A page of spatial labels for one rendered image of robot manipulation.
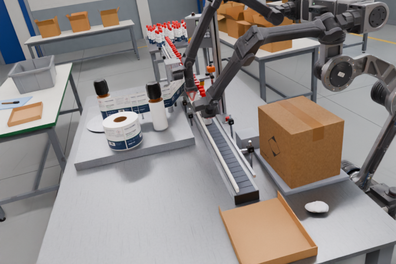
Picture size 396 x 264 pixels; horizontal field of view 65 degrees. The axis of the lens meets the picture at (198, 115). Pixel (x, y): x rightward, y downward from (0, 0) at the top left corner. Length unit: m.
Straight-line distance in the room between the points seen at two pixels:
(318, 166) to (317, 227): 0.26
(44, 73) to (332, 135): 2.85
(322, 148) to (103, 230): 0.96
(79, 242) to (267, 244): 0.73
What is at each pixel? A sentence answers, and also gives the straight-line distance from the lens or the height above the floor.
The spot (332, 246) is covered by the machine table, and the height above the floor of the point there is 0.83.
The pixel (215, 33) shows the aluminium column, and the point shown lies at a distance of 1.93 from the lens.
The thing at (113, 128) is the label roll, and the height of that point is 1.02.
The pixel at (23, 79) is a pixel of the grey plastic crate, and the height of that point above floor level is 0.94.
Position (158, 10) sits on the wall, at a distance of 9.48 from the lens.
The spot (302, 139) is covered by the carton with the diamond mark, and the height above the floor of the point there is 1.08.
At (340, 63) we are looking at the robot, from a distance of 1.81.
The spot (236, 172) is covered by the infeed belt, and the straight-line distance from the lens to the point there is 1.46.
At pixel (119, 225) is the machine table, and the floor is 0.83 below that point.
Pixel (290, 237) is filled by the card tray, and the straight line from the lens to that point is 1.25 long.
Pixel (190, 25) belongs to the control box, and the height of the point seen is 1.43.
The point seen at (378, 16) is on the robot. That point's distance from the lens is 1.61.
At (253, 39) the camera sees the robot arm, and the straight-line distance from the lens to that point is 1.29.
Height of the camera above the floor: 1.76
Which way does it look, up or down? 26 degrees down
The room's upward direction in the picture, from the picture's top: 8 degrees counter-clockwise
